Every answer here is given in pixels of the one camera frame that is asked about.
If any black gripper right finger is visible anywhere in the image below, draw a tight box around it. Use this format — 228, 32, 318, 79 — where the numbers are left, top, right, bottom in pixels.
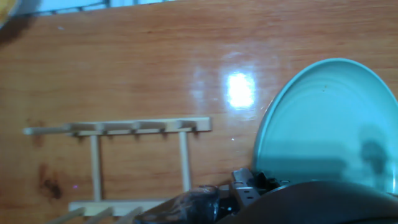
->
229, 167, 280, 208

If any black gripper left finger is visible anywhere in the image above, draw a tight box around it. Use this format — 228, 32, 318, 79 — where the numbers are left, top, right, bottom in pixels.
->
133, 185, 220, 224

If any glossy brown wooden board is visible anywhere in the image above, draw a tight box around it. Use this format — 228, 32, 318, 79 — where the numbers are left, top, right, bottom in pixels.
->
0, 0, 398, 224

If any white paper sheet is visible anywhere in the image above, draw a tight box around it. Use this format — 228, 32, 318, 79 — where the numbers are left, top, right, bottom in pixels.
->
18, 0, 109, 15

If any light green dish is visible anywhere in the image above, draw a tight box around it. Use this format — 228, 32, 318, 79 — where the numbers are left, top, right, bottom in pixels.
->
251, 57, 398, 195

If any wooden peg dish rack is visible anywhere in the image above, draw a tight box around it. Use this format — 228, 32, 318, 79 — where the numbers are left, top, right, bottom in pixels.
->
23, 116, 213, 224

